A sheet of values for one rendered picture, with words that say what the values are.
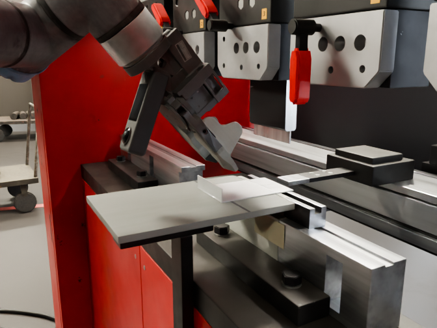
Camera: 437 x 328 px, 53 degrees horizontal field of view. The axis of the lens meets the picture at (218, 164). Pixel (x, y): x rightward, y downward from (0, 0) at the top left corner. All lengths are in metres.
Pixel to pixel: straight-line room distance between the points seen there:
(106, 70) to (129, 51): 0.90
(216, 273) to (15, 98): 7.63
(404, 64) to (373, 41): 0.05
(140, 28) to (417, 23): 0.31
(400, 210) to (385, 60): 0.42
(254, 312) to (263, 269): 0.07
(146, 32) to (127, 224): 0.24
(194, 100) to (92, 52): 0.88
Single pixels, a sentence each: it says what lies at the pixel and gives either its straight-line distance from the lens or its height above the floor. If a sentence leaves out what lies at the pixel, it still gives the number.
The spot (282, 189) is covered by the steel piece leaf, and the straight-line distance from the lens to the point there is 0.71.
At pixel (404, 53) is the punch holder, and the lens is 0.51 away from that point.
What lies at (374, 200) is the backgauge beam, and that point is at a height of 0.94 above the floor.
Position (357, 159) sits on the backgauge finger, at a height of 1.02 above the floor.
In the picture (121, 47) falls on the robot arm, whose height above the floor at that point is 1.22.
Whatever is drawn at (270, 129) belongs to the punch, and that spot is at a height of 1.09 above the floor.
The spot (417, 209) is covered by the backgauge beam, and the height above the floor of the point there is 0.95.
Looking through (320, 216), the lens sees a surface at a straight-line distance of 0.65.
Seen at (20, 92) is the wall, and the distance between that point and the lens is 8.19.
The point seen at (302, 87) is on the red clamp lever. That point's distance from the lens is 0.53.
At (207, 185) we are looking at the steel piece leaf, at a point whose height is 1.01.
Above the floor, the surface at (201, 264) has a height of 0.88.
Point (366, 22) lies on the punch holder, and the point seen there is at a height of 1.24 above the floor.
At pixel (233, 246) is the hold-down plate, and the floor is 0.90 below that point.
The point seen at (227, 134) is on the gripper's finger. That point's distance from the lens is 0.62.
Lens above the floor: 1.20
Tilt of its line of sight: 14 degrees down
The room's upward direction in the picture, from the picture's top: straight up
